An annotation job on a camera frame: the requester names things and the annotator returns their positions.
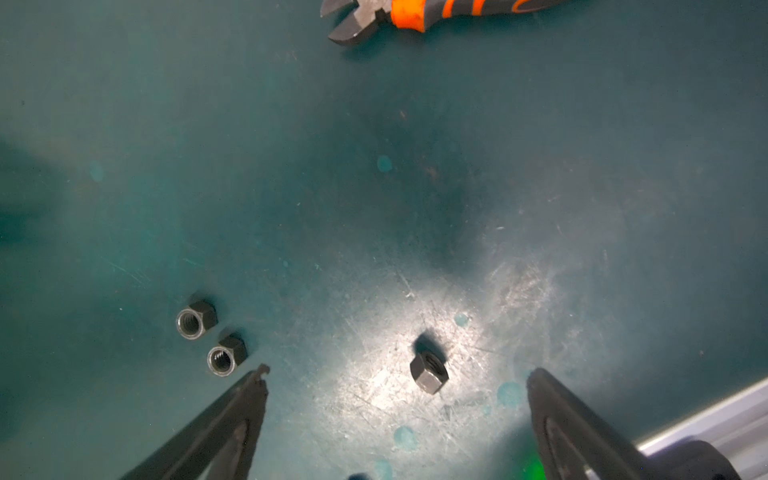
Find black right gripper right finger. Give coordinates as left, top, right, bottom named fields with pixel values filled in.
left=527, top=368, right=654, bottom=479

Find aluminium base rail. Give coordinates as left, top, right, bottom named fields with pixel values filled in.
left=638, top=379, right=767, bottom=479

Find orange black side cutters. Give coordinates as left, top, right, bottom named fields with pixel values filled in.
left=320, top=0, right=563, bottom=46

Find green table mat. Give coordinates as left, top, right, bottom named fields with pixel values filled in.
left=1, top=1, right=767, bottom=479

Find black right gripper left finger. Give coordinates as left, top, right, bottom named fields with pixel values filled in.
left=124, top=364, right=270, bottom=479

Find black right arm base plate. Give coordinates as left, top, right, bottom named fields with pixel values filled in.
left=650, top=439, right=741, bottom=480

